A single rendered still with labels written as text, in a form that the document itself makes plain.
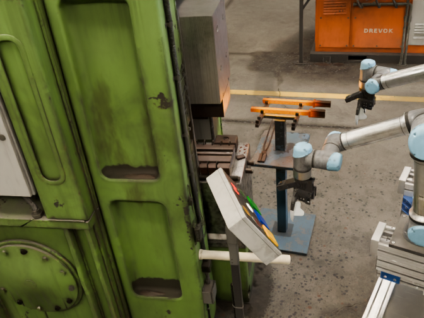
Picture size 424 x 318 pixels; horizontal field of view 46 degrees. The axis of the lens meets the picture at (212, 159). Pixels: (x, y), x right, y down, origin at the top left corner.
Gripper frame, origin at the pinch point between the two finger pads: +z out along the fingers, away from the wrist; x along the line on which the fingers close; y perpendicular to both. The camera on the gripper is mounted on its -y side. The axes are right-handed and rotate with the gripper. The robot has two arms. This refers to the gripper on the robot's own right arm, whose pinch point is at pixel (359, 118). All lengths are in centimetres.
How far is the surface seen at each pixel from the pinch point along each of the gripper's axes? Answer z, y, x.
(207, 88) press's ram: -51, -44, -85
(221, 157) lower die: -6, -49, -72
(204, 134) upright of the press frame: -2, -72, -52
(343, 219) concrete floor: 93, -10, 17
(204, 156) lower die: -6, -57, -75
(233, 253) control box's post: 7, -17, -119
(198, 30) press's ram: -77, -45, -85
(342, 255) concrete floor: 93, 1, -16
